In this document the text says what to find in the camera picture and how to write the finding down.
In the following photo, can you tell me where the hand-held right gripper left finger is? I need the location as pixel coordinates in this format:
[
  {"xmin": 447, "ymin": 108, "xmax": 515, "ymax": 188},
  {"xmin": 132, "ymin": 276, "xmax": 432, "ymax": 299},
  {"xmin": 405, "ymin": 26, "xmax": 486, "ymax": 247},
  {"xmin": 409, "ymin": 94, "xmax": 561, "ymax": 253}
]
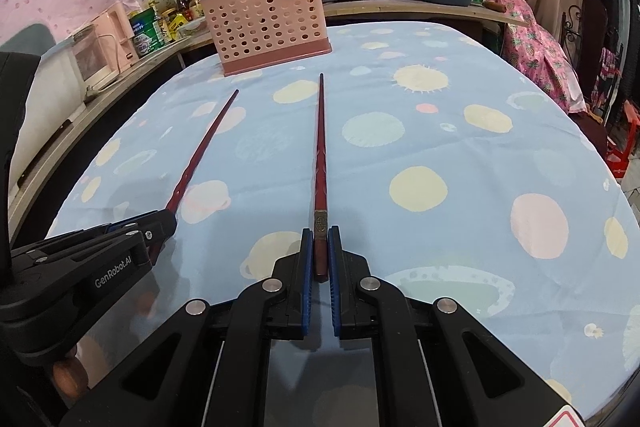
[{"xmin": 59, "ymin": 228, "xmax": 316, "ymax": 427}]

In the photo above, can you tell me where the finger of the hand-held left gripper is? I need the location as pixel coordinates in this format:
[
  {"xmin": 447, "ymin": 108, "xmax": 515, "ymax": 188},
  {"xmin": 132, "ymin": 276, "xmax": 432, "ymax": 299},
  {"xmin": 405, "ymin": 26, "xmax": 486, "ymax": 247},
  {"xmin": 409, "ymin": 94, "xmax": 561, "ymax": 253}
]
[
  {"xmin": 106, "ymin": 214, "xmax": 151, "ymax": 236},
  {"xmin": 132, "ymin": 211, "xmax": 177, "ymax": 265}
]

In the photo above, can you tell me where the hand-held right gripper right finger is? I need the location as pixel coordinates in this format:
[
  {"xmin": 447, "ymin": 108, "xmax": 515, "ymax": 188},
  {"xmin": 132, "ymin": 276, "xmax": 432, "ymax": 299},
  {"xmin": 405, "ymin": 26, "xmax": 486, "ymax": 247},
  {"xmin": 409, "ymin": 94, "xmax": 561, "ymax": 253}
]
[{"xmin": 329, "ymin": 227, "xmax": 572, "ymax": 427}]

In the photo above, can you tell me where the dark red chopstick silver band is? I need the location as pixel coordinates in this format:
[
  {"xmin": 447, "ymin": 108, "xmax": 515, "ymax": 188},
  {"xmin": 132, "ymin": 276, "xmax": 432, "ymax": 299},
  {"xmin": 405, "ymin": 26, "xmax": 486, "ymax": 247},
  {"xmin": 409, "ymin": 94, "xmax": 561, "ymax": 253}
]
[
  {"xmin": 313, "ymin": 73, "xmax": 330, "ymax": 284},
  {"xmin": 149, "ymin": 89, "xmax": 240, "ymax": 264}
]

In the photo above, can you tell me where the pink perforated chopstick basket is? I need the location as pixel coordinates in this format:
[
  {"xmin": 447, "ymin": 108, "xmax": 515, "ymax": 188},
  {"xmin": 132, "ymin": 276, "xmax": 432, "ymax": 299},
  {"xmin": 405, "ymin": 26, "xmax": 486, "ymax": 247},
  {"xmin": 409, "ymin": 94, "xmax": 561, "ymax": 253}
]
[{"xmin": 199, "ymin": 0, "xmax": 333, "ymax": 76}]

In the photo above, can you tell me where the person's left hand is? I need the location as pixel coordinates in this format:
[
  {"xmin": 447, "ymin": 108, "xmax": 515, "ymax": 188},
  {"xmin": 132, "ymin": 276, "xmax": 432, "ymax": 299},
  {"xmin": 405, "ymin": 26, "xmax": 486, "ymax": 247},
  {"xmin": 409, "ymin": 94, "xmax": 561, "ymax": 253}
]
[{"xmin": 52, "ymin": 347, "xmax": 90, "ymax": 404}]

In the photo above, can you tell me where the blue planet print tablecloth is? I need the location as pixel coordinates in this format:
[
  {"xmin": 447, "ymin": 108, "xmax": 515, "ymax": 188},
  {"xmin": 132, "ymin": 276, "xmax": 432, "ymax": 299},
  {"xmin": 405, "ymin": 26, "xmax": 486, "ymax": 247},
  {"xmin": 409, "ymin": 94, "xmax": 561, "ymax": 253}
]
[{"xmin": 45, "ymin": 21, "xmax": 633, "ymax": 423}]

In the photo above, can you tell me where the pink kitchen appliance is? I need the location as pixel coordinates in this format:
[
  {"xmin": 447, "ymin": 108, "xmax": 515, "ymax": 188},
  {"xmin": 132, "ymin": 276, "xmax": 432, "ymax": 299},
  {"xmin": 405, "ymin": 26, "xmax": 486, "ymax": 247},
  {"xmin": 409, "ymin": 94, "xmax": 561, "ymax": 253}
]
[{"xmin": 97, "ymin": 2, "xmax": 140, "ymax": 68}]

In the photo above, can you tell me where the yellow packet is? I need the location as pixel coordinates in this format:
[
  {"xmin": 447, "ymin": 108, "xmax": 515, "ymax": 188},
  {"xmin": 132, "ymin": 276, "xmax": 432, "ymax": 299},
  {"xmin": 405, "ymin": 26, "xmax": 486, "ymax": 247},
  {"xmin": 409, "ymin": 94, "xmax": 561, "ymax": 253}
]
[{"xmin": 167, "ymin": 14, "xmax": 189, "ymax": 40}]

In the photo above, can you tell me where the glass food container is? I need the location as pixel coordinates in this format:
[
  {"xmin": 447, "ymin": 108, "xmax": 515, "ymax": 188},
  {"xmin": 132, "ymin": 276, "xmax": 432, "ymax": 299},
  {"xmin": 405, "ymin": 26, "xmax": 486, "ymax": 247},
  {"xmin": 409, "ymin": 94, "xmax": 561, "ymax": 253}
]
[{"xmin": 177, "ymin": 18, "xmax": 209, "ymax": 39}]

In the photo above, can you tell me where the light wooden board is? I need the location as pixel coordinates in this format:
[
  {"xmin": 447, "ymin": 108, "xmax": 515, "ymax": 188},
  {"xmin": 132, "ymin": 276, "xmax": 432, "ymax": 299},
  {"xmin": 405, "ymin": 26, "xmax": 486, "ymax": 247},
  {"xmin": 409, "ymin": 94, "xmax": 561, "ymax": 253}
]
[{"xmin": 320, "ymin": 0, "xmax": 529, "ymax": 28}]

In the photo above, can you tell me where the pink floral cloth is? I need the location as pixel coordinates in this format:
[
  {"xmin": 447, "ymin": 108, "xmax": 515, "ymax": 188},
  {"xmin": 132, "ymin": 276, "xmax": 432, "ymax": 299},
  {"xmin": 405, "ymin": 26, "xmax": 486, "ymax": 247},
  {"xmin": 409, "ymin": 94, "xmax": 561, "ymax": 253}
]
[{"xmin": 500, "ymin": 0, "xmax": 589, "ymax": 114}]

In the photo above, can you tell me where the red plastic stool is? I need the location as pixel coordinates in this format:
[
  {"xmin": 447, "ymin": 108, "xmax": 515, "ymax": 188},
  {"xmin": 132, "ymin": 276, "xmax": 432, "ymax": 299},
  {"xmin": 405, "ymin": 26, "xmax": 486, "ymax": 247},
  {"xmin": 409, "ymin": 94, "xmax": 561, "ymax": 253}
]
[{"xmin": 606, "ymin": 101, "xmax": 640, "ymax": 178}]

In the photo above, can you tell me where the dark metal chair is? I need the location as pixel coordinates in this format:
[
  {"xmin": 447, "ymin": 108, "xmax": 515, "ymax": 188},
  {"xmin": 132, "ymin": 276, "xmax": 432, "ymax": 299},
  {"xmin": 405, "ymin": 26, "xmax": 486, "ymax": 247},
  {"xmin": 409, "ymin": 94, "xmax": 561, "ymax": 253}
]
[{"xmin": 565, "ymin": 0, "xmax": 617, "ymax": 124}]

